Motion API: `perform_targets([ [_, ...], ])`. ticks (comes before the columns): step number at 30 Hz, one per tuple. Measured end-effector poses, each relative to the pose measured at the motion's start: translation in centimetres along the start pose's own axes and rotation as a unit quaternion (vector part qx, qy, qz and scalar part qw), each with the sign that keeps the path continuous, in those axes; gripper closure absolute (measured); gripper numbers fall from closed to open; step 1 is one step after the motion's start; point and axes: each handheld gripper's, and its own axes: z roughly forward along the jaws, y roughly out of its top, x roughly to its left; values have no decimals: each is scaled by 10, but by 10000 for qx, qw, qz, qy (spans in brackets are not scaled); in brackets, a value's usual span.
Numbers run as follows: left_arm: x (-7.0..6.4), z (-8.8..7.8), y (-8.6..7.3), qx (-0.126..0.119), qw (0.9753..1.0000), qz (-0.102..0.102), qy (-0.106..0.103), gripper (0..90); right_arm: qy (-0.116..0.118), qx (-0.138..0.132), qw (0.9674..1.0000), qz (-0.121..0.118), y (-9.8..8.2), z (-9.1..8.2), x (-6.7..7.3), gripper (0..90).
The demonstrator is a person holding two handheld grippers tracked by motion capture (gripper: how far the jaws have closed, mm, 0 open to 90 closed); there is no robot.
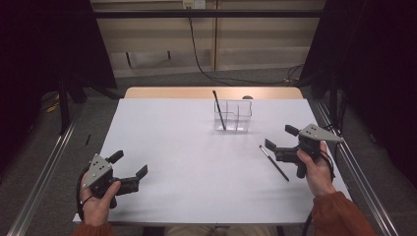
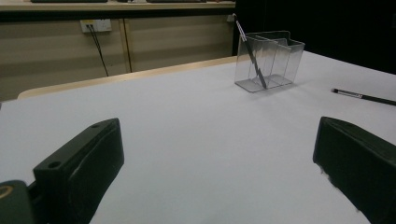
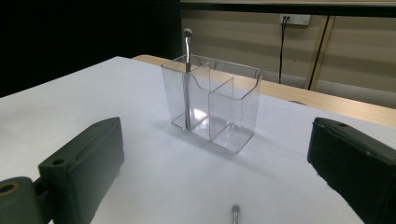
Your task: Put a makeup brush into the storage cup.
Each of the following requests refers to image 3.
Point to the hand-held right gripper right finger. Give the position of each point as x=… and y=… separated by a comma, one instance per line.
x=358, y=161

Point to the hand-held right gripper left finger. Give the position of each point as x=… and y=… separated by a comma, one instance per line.
x=84, y=168

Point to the clear acrylic organizer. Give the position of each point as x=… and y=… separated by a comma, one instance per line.
x=218, y=105

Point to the black curtain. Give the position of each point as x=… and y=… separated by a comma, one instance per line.
x=77, y=37

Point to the white wall socket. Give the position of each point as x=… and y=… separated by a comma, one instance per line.
x=295, y=19

